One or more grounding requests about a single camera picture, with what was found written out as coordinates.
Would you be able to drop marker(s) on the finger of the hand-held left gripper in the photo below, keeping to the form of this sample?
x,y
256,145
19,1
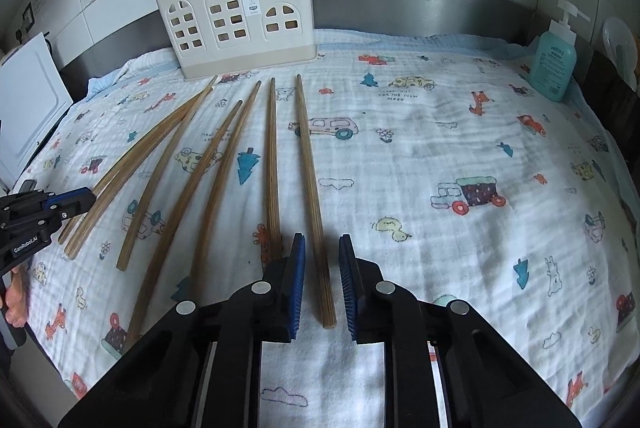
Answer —
x,y
70,204

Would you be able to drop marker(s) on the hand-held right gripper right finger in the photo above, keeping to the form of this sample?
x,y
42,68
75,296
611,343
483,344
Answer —
x,y
348,293

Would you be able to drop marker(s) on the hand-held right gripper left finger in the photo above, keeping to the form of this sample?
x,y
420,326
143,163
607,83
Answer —
x,y
297,293

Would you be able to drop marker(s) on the cream plastic utensil holder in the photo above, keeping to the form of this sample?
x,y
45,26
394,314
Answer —
x,y
250,52

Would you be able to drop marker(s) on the person's left hand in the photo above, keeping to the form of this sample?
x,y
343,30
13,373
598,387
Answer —
x,y
14,303

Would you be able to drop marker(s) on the white board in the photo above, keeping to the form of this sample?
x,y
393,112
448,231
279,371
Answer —
x,y
27,107

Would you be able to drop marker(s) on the white cartoon printed blanket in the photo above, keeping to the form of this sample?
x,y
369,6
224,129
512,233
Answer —
x,y
425,132

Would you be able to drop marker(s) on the light blue cloth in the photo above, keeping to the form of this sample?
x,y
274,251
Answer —
x,y
505,46

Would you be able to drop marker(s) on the stainless steel backsplash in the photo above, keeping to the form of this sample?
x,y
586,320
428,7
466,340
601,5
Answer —
x,y
400,2

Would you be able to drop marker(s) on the teal soap pump bottle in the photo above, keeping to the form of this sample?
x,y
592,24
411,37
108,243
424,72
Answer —
x,y
552,62

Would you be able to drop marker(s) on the white plastic ladle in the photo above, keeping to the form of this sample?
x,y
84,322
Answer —
x,y
616,40

